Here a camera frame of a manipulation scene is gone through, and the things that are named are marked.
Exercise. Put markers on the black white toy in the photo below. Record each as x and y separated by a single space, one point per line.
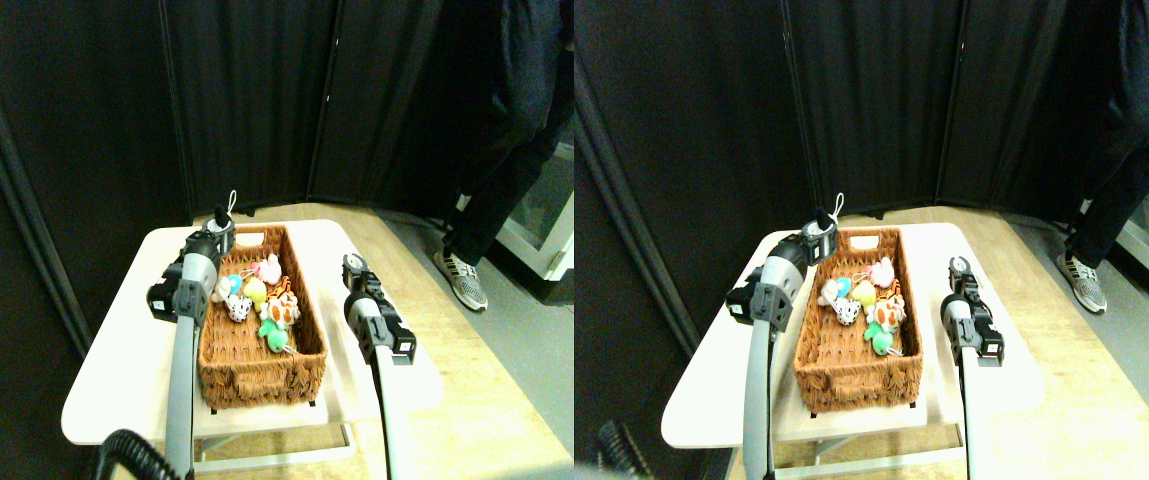
223 217
824 220

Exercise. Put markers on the blue toy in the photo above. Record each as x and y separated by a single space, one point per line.
229 287
837 290

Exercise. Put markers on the pink toy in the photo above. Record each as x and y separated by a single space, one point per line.
881 270
269 267

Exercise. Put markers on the yellow toy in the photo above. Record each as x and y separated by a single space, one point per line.
866 294
254 292

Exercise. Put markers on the white black-spotted toy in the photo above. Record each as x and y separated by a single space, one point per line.
846 312
237 310

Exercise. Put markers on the orange white toy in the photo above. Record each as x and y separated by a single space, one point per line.
886 314
282 311

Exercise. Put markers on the green toy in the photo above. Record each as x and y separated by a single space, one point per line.
274 338
878 340

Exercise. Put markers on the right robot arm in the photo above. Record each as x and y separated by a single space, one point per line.
386 430
970 430

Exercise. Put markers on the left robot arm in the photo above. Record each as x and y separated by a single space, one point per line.
757 400
179 400

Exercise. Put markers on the brown wicker basket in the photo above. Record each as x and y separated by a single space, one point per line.
269 375
869 378

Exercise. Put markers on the person's legs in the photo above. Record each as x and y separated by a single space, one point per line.
1114 200
494 200

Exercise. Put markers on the low white table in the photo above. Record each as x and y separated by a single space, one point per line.
714 385
114 380

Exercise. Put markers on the grey curtain stand pole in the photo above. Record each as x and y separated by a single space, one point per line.
22 178
634 215

